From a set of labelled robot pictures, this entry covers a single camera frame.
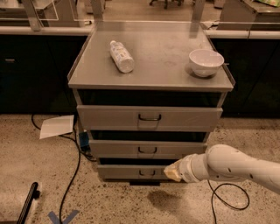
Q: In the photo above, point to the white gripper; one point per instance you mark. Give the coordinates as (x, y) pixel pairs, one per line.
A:
(185, 169)

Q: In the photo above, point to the grey bottom drawer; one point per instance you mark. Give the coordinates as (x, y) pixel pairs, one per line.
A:
(129, 172)

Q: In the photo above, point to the grey drawer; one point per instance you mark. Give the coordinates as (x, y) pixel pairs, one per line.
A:
(137, 118)
(129, 172)
(144, 149)

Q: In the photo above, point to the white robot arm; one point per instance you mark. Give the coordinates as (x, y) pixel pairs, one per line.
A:
(225, 163)

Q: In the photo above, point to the grey middle drawer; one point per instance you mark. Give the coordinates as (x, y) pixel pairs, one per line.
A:
(144, 149)

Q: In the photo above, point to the grey metal drawer cabinet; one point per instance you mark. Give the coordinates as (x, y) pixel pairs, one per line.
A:
(161, 77)

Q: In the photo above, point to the grey top drawer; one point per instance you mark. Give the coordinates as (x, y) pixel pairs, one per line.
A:
(137, 118)

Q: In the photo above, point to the blue power box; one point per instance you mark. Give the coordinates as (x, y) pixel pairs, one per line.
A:
(84, 140)

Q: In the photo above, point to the white ceramic bowl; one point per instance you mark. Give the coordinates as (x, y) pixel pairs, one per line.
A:
(205, 62)

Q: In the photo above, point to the clear plastic water bottle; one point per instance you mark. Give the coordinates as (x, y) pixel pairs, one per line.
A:
(121, 57)

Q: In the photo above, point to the white paper sheet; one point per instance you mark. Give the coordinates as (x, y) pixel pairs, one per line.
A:
(57, 126)

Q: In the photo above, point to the black bar object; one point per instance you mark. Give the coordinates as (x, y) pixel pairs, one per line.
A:
(32, 195)

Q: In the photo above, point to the black office chair base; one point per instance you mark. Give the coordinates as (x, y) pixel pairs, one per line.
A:
(166, 2)

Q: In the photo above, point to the dark lab counter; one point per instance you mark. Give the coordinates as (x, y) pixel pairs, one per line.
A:
(34, 69)

